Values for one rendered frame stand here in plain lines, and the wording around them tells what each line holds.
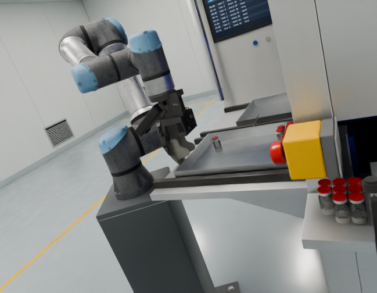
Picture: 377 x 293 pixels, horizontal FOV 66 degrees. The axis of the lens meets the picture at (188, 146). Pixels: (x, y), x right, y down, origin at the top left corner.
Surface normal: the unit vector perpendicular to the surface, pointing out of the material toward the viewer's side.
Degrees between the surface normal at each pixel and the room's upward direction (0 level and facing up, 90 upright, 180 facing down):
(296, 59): 90
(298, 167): 90
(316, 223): 0
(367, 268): 90
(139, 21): 90
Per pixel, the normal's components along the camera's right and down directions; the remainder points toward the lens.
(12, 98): 0.86, -0.12
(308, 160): -0.41, 0.43
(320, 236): -0.31, -0.90
